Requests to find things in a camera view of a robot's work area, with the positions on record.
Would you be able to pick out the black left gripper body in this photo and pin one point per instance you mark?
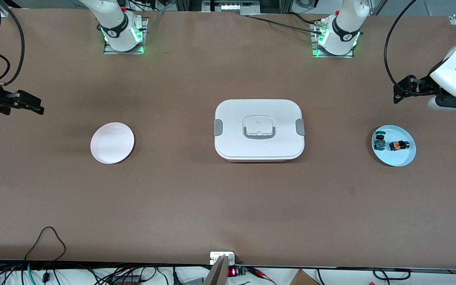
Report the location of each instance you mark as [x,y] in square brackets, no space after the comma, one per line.
[424,84]

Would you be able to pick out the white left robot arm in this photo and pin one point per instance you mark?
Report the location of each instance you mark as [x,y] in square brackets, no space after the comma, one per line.
[342,31]

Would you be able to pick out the white lidded box grey latches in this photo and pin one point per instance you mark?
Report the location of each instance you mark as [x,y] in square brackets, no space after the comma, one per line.
[232,118]

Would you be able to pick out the light blue round plate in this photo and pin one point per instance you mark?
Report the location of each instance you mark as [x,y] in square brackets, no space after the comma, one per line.
[400,158]

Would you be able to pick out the pink round plate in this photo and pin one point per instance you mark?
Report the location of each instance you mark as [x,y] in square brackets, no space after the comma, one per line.
[111,144]

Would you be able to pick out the white lit panel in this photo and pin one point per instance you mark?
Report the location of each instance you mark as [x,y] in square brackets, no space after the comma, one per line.
[238,6]

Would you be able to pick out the brown cardboard piece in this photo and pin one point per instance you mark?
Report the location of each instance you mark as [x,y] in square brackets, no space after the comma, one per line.
[302,279]

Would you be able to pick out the aluminium profile beam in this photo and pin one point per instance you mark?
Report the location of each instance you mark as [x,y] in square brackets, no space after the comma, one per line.
[217,275]

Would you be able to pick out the red digit display module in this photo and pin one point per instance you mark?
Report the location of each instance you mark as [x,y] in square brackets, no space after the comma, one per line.
[232,272]

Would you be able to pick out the green push-button switch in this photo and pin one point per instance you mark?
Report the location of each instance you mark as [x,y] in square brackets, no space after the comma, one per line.
[379,141]

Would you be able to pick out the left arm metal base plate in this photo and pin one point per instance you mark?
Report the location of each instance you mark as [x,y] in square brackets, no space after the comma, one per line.
[316,53]

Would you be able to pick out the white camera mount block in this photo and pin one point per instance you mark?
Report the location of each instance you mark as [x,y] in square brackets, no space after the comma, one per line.
[217,255]

